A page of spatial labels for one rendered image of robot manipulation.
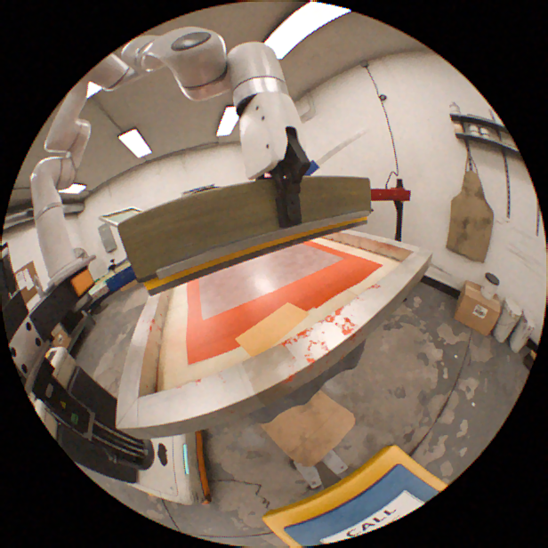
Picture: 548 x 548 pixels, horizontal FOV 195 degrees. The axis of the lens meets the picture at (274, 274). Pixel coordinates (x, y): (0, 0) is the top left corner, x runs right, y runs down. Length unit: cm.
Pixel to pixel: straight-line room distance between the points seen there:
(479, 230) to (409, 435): 177
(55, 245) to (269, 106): 47
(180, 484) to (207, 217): 108
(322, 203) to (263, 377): 23
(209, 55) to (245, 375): 34
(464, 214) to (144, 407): 218
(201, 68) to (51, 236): 42
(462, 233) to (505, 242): 59
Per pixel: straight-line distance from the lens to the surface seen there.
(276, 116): 20
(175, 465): 106
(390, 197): 140
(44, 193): 52
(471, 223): 209
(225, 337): 24
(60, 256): 48
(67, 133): 56
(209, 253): 18
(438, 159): 217
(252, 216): 19
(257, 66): 27
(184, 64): 26
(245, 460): 118
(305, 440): 110
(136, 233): 20
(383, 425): 121
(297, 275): 34
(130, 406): 22
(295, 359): 15
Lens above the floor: 112
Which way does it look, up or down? 27 degrees down
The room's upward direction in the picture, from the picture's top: 12 degrees counter-clockwise
